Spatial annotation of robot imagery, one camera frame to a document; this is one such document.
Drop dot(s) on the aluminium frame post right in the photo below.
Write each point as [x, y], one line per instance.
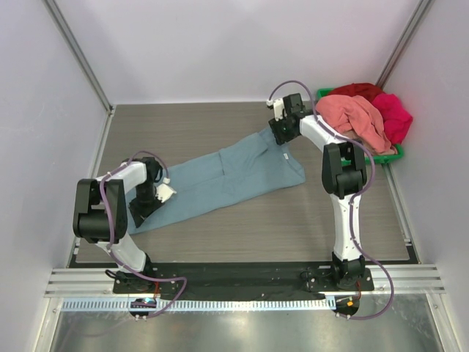
[410, 29]

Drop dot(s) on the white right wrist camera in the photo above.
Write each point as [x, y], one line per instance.
[277, 106]

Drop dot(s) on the aluminium frame post left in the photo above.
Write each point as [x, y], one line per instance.
[71, 41]

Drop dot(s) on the slotted white cable duct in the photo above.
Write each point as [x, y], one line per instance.
[135, 305]

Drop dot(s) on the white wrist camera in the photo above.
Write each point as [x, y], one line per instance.
[164, 191]
[277, 106]

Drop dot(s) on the dark red t shirt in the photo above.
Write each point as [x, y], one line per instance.
[366, 90]

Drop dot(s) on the light blue t shirt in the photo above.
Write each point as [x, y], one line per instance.
[254, 166]

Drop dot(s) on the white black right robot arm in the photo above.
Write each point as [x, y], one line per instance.
[343, 178]

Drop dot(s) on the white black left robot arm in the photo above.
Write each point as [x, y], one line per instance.
[138, 187]

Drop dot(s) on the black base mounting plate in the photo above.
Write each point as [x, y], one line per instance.
[273, 281]

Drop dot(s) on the green plastic bin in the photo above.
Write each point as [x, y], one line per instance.
[377, 159]

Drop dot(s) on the magenta t shirt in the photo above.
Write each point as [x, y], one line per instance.
[396, 119]

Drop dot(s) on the aluminium front rail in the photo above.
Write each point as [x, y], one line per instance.
[89, 282]

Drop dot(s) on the salmon pink t shirt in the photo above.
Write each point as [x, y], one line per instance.
[344, 113]

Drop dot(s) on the aluminium frame post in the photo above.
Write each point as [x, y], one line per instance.
[71, 41]
[410, 29]

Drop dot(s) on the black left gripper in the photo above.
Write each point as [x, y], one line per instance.
[139, 214]

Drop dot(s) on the beige t shirt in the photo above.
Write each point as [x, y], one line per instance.
[377, 145]

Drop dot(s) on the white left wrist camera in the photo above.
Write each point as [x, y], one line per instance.
[164, 191]

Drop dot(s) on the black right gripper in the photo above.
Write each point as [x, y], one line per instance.
[280, 133]

